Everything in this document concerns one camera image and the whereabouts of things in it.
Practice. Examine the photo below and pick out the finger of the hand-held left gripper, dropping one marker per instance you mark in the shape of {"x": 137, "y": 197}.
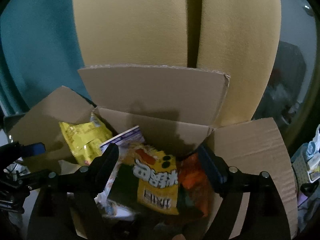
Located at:
{"x": 32, "y": 177}
{"x": 35, "y": 149}

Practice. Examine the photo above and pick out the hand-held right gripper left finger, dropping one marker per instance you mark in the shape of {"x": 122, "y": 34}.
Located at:
{"x": 110, "y": 156}

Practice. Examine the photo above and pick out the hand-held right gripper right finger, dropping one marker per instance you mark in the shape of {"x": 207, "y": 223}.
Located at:
{"x": 210, "y": 166}

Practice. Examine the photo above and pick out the yellow packet with cartoon eyes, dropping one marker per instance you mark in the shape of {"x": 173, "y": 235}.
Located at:
{"x": 157, "y": 195}

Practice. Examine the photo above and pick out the cardboard box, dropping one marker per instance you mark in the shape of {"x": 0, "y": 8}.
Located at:
{"x": 155, "y": 95}

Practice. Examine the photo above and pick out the orange snack packet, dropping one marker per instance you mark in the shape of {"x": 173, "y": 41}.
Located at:
{"x": 192, "y": 180}

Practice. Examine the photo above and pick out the purple snack packet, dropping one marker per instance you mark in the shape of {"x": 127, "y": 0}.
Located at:
{"x": 127, "y": 136}

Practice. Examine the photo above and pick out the lemon yellow snack packet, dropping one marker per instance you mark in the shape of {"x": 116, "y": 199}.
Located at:
{"x": 80, "y": 140}

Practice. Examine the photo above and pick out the pile of assorted clutter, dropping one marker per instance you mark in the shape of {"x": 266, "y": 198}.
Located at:
{"x": 307, "y": 165}

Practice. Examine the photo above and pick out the teal curtain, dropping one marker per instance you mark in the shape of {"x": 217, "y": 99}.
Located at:
{"x": 35, "y": 50}

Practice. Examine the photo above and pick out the dark cloth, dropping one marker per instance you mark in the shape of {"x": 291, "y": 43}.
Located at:
{"x": 287, "y": 80}

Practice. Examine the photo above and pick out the yellow curtain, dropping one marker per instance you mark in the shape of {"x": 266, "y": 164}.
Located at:
{"x": 140, "y": 30}

